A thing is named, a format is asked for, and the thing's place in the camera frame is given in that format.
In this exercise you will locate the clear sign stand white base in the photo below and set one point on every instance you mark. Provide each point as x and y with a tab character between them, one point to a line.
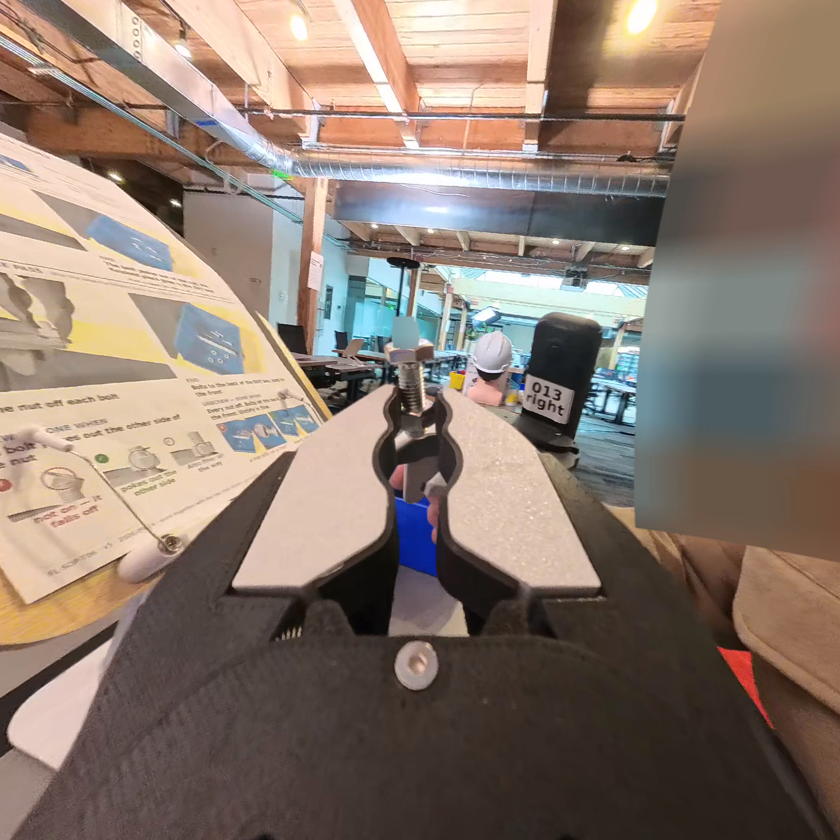
52	722

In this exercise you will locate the silver spiral air duct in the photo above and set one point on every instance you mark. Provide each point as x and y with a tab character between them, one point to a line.
459	172

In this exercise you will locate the long white office table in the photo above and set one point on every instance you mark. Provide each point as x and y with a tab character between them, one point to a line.
617	388

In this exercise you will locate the black steel beam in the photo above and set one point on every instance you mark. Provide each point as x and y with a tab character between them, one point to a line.
492	210

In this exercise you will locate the black floor stand pole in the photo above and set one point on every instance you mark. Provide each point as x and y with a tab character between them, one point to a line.
402	262

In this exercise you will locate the yellow box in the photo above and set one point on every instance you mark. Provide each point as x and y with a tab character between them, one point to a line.
457	380

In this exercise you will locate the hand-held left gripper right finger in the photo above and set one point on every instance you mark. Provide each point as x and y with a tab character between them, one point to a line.
512	518

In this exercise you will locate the steel hex bolt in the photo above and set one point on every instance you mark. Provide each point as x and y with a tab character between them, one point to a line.
408	354

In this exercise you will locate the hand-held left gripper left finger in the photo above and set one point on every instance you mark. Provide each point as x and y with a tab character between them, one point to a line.
321	512

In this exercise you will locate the person's beige coat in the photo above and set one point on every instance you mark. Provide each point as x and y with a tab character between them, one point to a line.
787	623

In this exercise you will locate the red plastic object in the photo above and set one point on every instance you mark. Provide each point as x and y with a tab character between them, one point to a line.
738	676

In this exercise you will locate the rectangular sheet-metal duct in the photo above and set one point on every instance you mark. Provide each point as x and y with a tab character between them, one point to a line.
197	98

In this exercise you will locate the white paper notice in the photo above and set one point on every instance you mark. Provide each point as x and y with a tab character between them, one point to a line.
316	269

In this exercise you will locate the printed instruction sign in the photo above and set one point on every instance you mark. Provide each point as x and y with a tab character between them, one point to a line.
131	394

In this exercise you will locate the wall monitor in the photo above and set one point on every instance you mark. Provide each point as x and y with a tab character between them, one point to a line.
487	315

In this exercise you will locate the wooden support post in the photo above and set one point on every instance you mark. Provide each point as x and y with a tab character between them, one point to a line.
312	262

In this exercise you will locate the grey desk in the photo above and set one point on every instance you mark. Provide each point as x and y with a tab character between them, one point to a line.
33	669

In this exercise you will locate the wooden office table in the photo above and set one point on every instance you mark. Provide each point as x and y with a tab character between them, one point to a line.
328	361

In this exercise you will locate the pink mannequin head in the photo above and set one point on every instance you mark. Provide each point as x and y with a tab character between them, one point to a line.
485	392

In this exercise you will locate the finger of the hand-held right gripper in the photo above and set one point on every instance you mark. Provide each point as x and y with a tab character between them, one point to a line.
417	479

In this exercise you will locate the person's right hand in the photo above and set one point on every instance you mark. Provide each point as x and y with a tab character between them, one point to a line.
433	518

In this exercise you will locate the round ceiling light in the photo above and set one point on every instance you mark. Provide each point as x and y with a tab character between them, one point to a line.
298	26
640	14
182	50

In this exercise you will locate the black office chair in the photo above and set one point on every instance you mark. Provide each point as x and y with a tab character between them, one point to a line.
292	338

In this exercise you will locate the long blue plastic bin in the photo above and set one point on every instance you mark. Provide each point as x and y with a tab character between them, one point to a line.
413	538

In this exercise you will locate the white hard hat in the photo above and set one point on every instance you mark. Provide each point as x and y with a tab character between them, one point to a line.
492	351

